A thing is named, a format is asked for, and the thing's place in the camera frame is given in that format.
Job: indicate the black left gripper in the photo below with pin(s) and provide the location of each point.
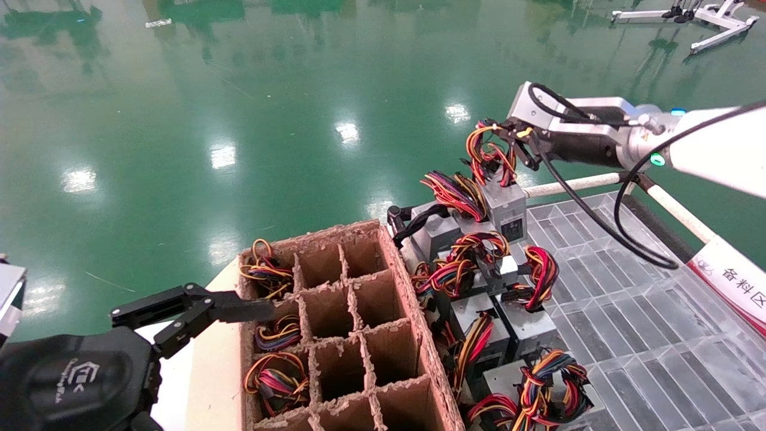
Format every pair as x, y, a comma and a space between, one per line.
78, 383

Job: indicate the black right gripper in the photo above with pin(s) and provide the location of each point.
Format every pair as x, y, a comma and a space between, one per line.
580, 149

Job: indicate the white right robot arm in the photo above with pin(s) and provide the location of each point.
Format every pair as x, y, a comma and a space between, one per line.
718, 143

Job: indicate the brown cardboard divider box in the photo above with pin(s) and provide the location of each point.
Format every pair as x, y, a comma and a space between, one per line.
326, 311

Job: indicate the black cart deck edge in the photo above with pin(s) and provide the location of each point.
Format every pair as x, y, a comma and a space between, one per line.
655, 230

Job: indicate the clear plastic divider tray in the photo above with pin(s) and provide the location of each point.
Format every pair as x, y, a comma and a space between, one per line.
628, 335

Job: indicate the white red label sign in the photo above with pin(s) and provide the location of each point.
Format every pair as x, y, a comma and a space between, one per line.
733, 281

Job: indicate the small white floor scrap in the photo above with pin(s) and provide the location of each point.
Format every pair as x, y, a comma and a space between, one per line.
158, 23

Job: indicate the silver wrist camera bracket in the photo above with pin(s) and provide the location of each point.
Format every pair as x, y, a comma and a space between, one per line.
11, 299
556, 117

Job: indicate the white cart rail pipe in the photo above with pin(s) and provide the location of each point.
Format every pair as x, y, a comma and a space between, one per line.
574, 184
682, 212

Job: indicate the white wheeled stand frame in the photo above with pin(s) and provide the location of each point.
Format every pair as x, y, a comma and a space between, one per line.
724, 27

